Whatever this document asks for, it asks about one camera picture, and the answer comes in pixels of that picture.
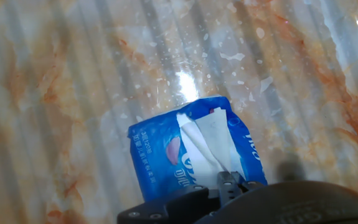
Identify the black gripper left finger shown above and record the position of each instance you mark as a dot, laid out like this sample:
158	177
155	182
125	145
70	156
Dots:
181	208

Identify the blue tissue pack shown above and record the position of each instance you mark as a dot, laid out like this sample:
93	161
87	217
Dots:
153	149

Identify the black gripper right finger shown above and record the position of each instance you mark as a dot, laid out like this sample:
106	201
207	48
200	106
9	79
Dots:
244	186

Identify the white napkin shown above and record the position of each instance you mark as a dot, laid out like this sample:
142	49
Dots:
210	133

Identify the orange marble pattern mat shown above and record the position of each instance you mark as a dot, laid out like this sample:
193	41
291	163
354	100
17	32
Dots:
73	77

